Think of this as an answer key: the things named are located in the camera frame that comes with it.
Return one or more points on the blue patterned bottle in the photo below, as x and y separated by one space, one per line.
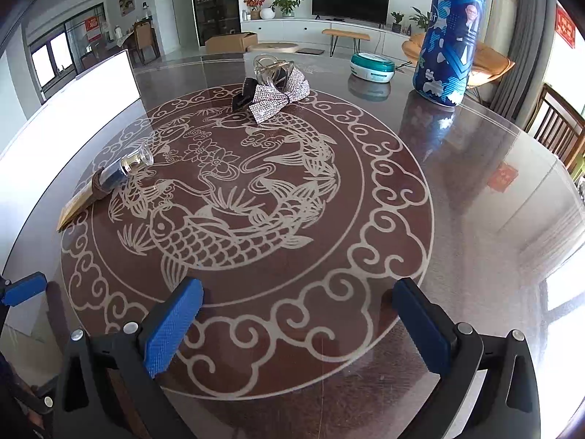
448 55

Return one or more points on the white door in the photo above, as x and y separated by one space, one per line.
179 9

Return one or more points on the red flower arrangement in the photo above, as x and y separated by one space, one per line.
256 3

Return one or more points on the white round vase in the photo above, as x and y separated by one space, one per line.
268 13

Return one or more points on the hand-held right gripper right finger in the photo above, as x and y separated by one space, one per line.
422 329

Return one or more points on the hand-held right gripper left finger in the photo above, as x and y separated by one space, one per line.
173 324

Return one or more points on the white television cabinet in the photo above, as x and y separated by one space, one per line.
292 29

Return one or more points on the wooden slatted chair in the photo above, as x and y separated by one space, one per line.
555 119

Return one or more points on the wooden dining table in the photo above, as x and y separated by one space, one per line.
112 45

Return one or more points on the brown cardboard box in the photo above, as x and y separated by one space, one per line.
231 42

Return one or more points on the sequined bow tie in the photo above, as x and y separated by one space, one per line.
274 98

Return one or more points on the wooden dining chair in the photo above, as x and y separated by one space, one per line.
146 41

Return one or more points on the black television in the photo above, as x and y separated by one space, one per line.
351 2

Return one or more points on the green potted plant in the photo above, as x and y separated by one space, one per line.
287 3

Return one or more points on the cream round pet bed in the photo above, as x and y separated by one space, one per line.
274 47

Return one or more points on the orange lounge chair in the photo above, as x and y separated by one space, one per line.
491 61

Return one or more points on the red window decoration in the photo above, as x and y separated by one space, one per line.
565 25

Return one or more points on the dark glass display cabinet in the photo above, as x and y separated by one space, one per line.
215 4

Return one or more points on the grey curtain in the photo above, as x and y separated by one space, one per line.
530 55

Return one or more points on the leafy potted plant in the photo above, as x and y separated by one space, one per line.
420 18

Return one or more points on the small glass bottle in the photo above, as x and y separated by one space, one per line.
121 169

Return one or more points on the wooden bench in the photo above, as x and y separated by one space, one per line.
345 33

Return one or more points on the black floor scale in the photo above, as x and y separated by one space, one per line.
313 51

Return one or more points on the small potted plant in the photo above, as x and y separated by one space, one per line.
396 20

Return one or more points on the red paper poster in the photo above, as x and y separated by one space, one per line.
94 25

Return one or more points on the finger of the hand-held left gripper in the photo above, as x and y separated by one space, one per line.
39 401
25 289

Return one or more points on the covered standing air conditioner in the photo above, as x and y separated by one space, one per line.
502 9

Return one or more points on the teal round box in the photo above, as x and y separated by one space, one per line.
372 71

